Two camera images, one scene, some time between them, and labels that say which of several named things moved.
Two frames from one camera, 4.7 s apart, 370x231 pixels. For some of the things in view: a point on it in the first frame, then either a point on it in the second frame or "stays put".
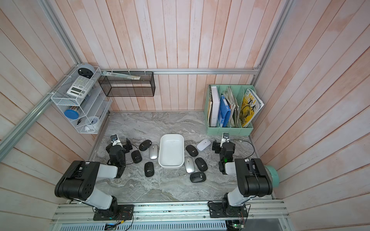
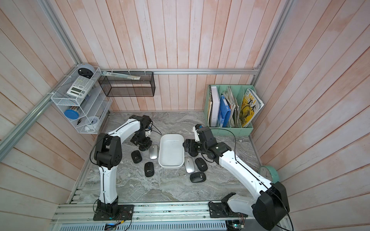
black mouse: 136,156 stays put
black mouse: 145,145 stays put
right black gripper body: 218,149 → 195,147
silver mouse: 153,151 stays put
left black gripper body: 125,149 → 140,136
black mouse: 201,164 stays put
